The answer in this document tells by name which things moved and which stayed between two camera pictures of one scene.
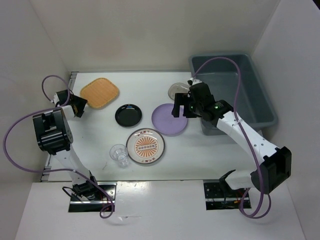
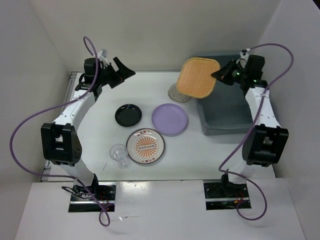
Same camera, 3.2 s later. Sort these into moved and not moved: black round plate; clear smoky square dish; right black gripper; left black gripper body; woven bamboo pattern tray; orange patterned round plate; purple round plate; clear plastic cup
Moved: right black gripper; woven bamboo pattern tray; left black gripper body
Not moved: purple round plate; orange patterned round plate; black round plate; clear smoky square dish; clear plastic cup
